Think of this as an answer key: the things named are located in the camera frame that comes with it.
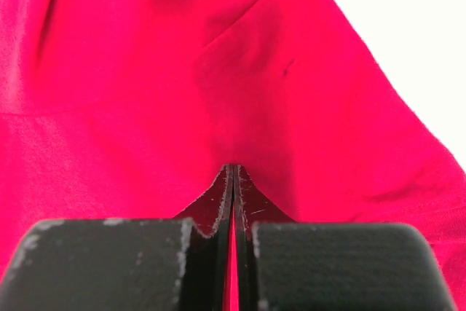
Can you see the crimson t shirt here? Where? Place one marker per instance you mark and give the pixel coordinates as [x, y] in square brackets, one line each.
[129, 108]

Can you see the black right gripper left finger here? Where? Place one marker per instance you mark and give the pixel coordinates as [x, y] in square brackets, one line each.
[126, 264]

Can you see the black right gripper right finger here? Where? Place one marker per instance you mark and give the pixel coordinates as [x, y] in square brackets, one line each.
[286, 265]

